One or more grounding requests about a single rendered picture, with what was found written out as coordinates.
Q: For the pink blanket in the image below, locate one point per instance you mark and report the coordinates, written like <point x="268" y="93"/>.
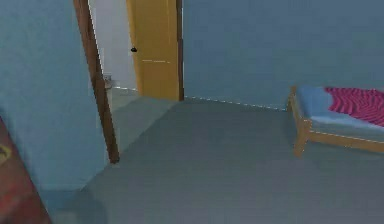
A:
<point x="360" y="103"/>

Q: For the wooden bed with blue mattress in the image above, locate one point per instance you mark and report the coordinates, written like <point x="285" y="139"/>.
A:
<point x="316" y="113"/>

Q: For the dark red cupboard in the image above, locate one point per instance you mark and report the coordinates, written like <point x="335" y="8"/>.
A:
<point x="16" y="186"/>

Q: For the yellow room door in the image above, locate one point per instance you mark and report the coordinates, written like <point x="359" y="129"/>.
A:
<point x="156" y="50"/>

